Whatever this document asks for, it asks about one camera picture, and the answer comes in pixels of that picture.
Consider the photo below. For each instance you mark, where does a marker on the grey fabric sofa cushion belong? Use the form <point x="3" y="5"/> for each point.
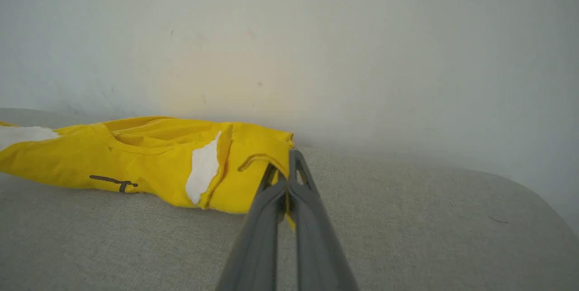
<point x="429" y="236"/>

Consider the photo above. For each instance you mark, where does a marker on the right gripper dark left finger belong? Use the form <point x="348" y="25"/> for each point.
<point x="258" y="245"/>

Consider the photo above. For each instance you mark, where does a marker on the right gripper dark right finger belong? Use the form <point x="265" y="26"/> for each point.
<point x="316" y="245"/>

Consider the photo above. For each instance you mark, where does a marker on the yellow garment with white patches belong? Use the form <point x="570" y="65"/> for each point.
<point x="149" y="169"/>

